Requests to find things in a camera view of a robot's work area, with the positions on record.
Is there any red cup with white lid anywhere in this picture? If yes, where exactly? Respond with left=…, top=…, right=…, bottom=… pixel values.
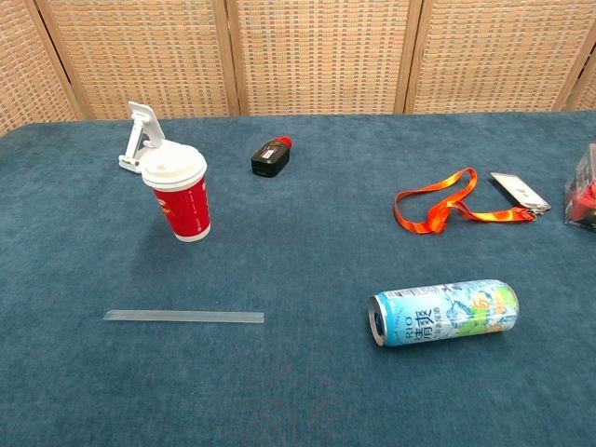
left=140, top=142, right=212, bottom=243

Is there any translucent plastic straw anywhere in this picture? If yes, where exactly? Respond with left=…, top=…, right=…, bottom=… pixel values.
left=102, top=309, right=265, bottom=324

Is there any blue tablecloth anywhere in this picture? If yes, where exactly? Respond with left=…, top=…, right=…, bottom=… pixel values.
left=0, top=110, right=596, bottom=447

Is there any black bottle with red cap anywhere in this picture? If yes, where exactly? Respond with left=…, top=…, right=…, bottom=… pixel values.
left=251, top=134, right=293, bottom=179

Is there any blue drink can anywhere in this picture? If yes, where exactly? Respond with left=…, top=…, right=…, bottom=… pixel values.
left=367, top=278, right=521, bottom=348

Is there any woven wooden screen panel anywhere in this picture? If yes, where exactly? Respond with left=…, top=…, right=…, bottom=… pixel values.
left=34, top=0, right=241, bottom=121
left=0, top=0, right=89, bottom=139
left=226, top=0, right=424, bottom=116
left=565, top=60, right=596, bottom=113
left=404, top=0, right=596, bottom=115

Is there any white folding phone stand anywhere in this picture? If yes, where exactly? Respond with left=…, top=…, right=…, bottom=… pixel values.
left=117, top=101, right=167, bottom=174

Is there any clear badge card holder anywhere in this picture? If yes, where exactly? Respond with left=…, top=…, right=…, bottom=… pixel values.
left=490, top=171, right=552, bottom=211

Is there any orange lanyard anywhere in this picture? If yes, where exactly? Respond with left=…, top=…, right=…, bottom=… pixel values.
left=393, top=167, right=536, bottom=235

